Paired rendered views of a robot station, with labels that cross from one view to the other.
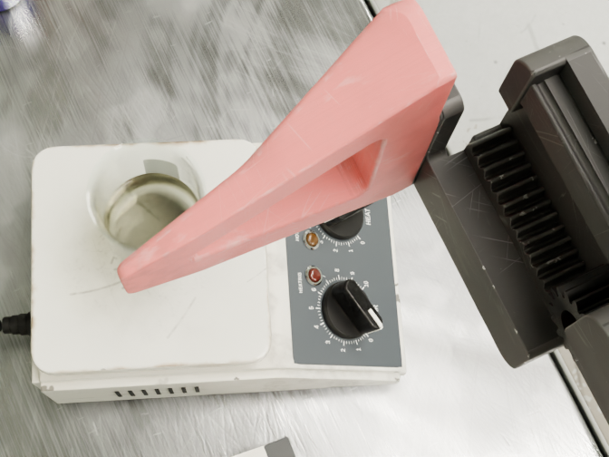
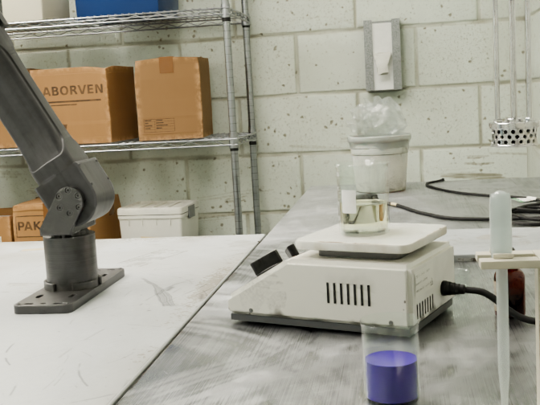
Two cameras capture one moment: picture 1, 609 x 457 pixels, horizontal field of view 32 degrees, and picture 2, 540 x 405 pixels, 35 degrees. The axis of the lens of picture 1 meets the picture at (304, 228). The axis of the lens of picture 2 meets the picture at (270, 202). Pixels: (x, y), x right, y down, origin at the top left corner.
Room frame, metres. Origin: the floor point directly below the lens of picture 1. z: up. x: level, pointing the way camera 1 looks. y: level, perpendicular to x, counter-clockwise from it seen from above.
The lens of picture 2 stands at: (0.79, 0.60, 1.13)
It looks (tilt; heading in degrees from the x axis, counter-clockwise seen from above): 7 degrees down; 225
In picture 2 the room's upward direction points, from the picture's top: 3 degrees counter-clockwise
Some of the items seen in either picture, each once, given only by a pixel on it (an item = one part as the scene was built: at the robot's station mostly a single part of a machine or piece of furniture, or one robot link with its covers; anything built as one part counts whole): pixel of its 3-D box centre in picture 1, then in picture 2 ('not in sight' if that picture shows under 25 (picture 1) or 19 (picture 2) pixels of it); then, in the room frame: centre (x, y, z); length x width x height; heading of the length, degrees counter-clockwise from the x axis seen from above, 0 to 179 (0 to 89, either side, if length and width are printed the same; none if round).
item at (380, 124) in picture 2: not in sight; (379, 143); (-0.74, -0.58, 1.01); 0.14 x 0.14 x 0.21
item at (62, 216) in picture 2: not in sight; (75, 208); (0.23, -0.30, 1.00); 0.09 x 0.06 x 0.06; 36
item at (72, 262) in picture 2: not in sight; (71, 261); (0.24, -0.31, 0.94); 0.20 x 0.07 x 0.08; 36
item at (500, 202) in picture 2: not in sight; (501, 228); (0.34, 0.34, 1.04); 0.01 x 0.01 x 0.04; 37
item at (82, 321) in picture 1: (149, 253); (372, 236); (0.13, 0.08, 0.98); 0.12 x 0.12 x 0.01; 15
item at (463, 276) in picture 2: not in sight; (446, 282); (0.00, 0.07, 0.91); 0.06 x 0.06 x 0.02
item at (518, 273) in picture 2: not in sight; (509, 280); (0.05, 0.18, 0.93); 0.03 x 0.03 x 0.07
